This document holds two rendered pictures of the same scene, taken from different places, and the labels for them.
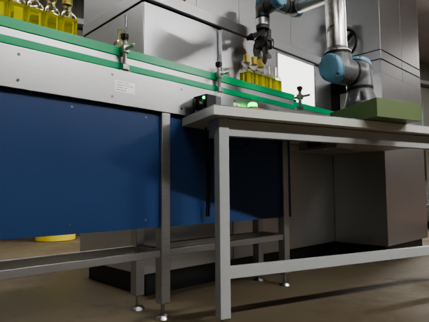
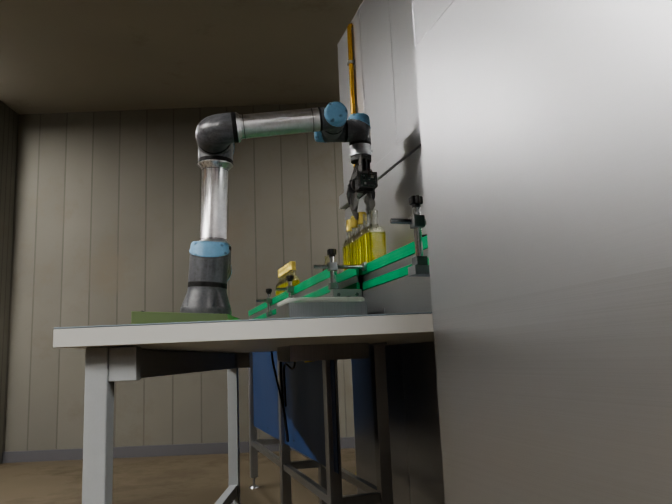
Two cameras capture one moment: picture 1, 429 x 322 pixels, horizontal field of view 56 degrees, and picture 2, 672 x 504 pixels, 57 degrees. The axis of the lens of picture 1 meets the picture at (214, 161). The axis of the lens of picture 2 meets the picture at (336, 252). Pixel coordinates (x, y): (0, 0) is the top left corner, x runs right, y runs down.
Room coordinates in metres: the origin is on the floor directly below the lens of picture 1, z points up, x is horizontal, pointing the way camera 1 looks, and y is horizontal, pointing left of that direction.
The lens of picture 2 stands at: (2.99, -2.15, 0.68)
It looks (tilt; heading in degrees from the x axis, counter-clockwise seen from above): 10 degrees up; 117
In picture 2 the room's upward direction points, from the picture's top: 2 degrees counter-clockwise
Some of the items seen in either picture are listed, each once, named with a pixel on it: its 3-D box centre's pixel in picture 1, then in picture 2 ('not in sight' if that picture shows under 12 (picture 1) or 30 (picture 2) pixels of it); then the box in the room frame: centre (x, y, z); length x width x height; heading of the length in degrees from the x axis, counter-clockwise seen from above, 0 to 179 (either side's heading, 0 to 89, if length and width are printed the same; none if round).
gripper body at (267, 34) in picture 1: (263, 38); (362, 174); (2.16, -0.27, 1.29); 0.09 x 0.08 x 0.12; 135
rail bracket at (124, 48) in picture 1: (127, 51); (264, 303); (1.37, 0.29, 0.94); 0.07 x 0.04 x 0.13; 44
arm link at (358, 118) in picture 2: (262, 9); (358, 130); (2.15, -0.27, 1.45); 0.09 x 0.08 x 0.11; 34
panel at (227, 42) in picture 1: (272, 76); (432, 196); (2.42, -0.36, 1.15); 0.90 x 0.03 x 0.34; 134
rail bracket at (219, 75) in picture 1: (222, 76); (284, 292); (1.69, -0.04, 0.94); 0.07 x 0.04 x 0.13; 44
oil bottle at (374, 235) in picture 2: (275, 95); (375, 257); (2.22, -0.34, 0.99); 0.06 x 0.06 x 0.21; 46
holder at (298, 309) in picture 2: not in sight; (330, 318); (2.17, -0.57, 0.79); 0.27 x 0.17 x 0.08; 44
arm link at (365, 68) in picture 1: (357, 73); (209, 261); (1.80, -0.65, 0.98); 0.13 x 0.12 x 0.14; 124
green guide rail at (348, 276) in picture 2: not in sight; (295, 303); (1.56, 0.26, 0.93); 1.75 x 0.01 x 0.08; 134
